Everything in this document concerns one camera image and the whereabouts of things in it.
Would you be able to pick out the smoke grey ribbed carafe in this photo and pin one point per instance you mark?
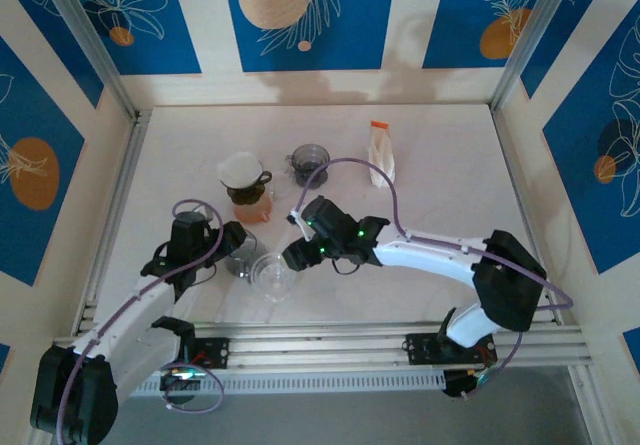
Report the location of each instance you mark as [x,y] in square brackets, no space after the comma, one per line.
[247,260]

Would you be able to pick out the orange plastic carafe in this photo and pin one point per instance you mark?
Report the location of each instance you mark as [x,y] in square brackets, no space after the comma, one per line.
[252,213]

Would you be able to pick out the clear plastic dripper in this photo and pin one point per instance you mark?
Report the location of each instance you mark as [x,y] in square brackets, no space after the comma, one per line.
[275,280]

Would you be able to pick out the dark olive plastic dripper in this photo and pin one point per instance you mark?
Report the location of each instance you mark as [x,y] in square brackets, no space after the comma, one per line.
[247,192]

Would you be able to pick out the white paper coffee filter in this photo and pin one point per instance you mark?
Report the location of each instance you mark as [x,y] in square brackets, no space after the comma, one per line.
[240,167]

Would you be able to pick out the smoke grey plastic dripper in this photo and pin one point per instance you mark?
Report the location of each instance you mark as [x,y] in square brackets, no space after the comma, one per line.
[310,162]

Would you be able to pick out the orange coffee filter pack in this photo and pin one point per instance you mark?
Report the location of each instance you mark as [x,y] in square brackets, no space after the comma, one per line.
[382,155]

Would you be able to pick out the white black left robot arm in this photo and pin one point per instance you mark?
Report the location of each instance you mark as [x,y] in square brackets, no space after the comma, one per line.
[130,310]

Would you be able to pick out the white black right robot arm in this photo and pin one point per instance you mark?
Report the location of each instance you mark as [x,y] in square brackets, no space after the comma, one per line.
[425,260]

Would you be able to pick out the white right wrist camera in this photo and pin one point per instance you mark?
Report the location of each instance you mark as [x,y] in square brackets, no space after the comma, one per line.
[300,222]

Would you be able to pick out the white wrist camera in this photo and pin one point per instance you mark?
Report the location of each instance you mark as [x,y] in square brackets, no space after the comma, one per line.
[201,210]
[300,222]

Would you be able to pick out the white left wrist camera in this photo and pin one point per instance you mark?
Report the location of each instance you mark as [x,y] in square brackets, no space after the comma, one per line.
[201,210]

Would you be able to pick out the aluminium side rail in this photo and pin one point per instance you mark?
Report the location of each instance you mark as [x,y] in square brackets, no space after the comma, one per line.
[114,205]
[505,140]

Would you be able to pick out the aluminium mounting rail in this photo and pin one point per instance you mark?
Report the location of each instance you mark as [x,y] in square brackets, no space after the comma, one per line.
[320,350]

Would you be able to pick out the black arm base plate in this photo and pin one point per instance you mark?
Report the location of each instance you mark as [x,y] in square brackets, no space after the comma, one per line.
[217,352]
[420,347]

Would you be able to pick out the aluminium corner post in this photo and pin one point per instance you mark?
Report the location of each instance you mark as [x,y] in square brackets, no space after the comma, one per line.
[532,40]
[93,40]

